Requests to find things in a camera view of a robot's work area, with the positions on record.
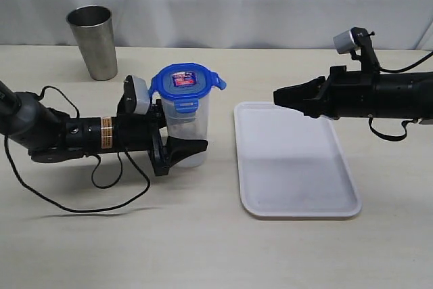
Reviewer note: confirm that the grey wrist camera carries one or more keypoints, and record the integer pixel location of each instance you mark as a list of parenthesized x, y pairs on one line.
[(346, 41), (141, 96)]

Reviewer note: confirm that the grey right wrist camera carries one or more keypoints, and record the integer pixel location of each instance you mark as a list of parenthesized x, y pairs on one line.
[(346, 41)]

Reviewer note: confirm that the white plastic tray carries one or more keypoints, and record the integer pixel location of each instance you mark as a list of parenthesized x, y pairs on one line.
[(291, 166)]

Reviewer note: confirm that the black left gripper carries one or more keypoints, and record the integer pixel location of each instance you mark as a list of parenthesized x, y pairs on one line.
[(137, 132)]

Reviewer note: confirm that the blue plastic lid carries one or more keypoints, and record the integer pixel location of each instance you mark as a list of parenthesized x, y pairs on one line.
[(184, 85)]

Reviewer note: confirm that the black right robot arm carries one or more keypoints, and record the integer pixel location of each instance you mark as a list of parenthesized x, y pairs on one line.
[(401, 95)]

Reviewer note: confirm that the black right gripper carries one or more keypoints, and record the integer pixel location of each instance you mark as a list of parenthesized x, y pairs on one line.
[(343, 93)]

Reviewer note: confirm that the clear plastic container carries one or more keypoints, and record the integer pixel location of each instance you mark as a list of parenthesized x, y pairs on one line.
[(187, 118)]

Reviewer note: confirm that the stainless steel cup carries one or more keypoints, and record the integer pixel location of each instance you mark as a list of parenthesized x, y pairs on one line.
[(92, 29)]

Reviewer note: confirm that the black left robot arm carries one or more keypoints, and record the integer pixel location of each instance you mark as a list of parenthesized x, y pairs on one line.
[(52, 136)]

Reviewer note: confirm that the white backdrop curtain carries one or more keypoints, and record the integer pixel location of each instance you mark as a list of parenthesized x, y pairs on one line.
[(398, 24)]

